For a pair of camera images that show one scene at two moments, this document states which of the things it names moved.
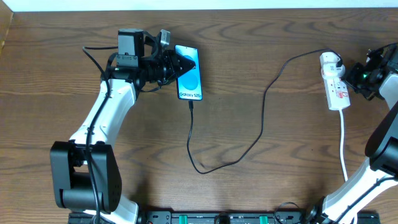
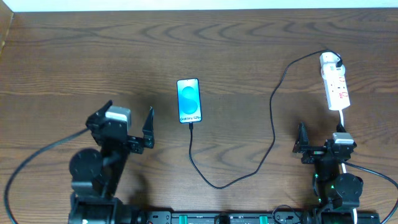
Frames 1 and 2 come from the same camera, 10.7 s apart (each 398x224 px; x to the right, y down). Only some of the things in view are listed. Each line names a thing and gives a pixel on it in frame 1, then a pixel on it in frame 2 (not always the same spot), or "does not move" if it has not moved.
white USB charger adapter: x=329 y=70 does not move
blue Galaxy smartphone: x=189 y=85 → x=189 y=100
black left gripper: x=171 y=65 → x=123 y=137
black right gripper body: x=355 y=78 → x=322 y=150
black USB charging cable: x=262 y=113 → x=339 y=64
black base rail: x=223 y=217 does not move
